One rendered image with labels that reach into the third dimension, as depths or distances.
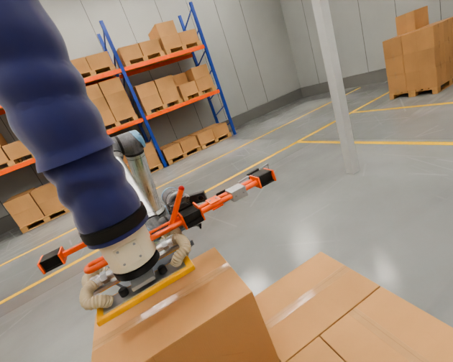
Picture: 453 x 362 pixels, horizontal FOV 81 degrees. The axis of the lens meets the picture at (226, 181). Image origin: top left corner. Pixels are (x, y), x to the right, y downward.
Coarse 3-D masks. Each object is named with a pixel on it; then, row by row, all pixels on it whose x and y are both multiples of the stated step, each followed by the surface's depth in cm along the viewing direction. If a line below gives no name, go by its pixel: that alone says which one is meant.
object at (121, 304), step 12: (168, 264) 96; (192, 264) 92; (156, 276) 92; (168, 276) 90; (180, 276) 90; (120, 288) 88; (144, 288) 88; (156, 288) 87; (120, 300) 86; (132, 300) 85; (108, 312) 83; (120, 312) 83
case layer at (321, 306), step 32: (320, 256) 158; (288, 288) 144; (320, 288) 137; (352, 288) 131; (384, 288) 125; (288, 320) 126; (320, 320) 121; (352, 320) 116; (384, 320) 111; (416, 320) 107; (288, 352) 113; (320, 352) 108; (352, 352) 104; (384, 352) 100; (416, 352) 97; (448, 352) 94
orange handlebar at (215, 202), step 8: (248, 184) 110; (256, 184) 110; (224, 192) 110; (208, 200) 107; (216, 200) 104; (224, 200) 105; (208, 208) 103; (168, 224) 101; (176, 224) 99; (152, 232) 99; (160, 232) 97; (168, 232) 98; (152, 240) 96; (72, 248) 111; (80, 248) 112; (64, 256) 110; (88, 264) 92; (96, 264) 89; (104, 264) 90; (88, 272) 88
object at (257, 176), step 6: (264, 168) 117; (252, 174) 115; (258, 174) 113; (264, 174) 111; (270, 174) 113; (252, 180) 114; (258, 180) 109; (264, 180) 112; (270, 180) 113; (258, 186) 111
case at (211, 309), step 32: (192, 288) 109; (224, 288) 103; (128, 320) 105; (160, 320) 99; (192, 320) 94; (224, 320) 94; (256, 320) 100; (96, 352) 95; (128, 352) 90; (160, 352) 86; (192, 352) 91; (224, 352) 97; (256, 352) 103
